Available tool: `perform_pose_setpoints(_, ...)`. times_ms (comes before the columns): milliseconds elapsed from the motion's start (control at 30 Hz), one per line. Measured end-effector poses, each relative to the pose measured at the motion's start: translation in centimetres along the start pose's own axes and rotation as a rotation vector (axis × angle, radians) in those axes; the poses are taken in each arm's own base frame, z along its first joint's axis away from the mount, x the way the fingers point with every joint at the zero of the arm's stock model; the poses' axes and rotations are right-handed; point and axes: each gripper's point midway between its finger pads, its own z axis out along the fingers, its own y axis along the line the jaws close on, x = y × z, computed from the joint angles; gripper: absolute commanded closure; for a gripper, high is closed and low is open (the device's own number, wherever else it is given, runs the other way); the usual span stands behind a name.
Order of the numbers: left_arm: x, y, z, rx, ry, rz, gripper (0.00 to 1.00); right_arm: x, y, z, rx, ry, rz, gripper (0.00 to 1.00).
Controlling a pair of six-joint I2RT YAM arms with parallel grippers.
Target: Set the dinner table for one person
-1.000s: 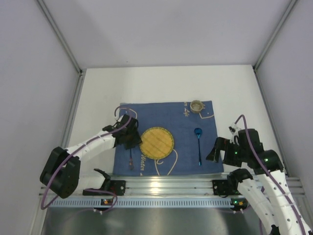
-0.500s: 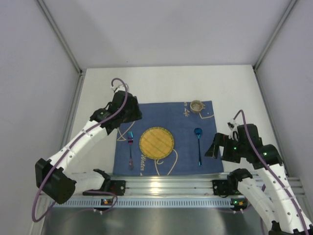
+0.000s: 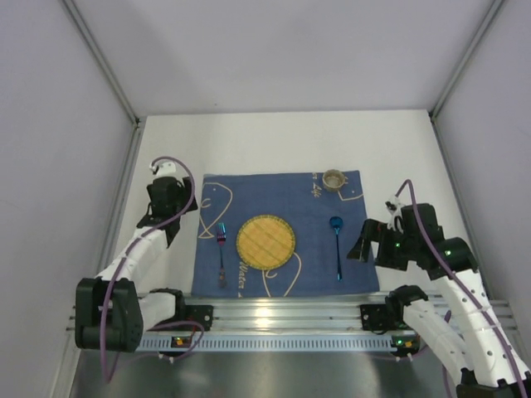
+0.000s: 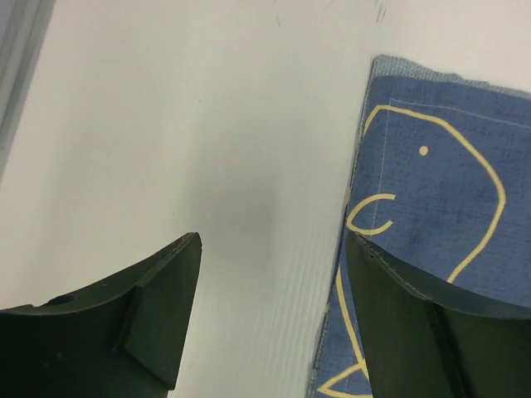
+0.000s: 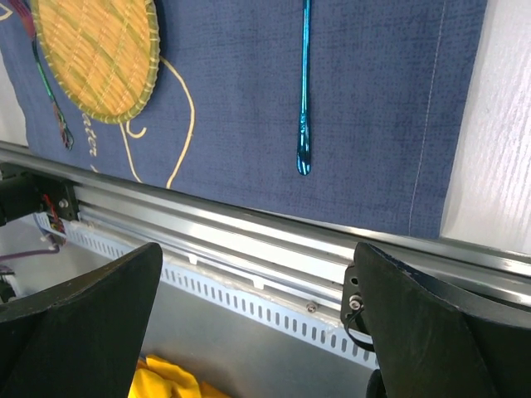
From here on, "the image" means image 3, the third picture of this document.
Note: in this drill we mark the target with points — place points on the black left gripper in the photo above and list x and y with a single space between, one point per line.
167 208

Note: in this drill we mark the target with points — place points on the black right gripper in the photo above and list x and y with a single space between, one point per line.
374 239

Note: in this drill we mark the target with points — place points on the blue metallic spoon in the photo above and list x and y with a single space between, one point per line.
336 223

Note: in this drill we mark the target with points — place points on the purple fork with patterned handle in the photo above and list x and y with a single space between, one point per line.
221 240

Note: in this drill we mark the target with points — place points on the speckled ceramic cup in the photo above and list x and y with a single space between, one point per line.
333 180

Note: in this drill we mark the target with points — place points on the round yellow woven coaster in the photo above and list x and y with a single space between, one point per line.
265 242

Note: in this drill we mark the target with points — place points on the blue cloth placemat with fish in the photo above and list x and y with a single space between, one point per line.
301 200

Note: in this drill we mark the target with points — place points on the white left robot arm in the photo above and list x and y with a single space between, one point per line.
109 313

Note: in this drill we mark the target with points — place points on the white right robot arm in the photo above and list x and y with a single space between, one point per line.
472 346

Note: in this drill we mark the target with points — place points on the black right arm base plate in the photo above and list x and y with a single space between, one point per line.
380 318

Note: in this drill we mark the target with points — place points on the perforated grey cable duct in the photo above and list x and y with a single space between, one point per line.
279 343

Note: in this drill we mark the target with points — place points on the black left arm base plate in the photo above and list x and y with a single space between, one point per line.
199 313

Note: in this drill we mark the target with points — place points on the aluminium front rail frame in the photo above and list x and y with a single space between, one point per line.
330 315

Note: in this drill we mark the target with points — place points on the right aluminium corner post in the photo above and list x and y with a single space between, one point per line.
472 46

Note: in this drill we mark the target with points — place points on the aluminium corner post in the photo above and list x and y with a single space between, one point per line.
87 36
472 46

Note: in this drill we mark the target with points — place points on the left aluminium corner post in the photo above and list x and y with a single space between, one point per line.
87 36

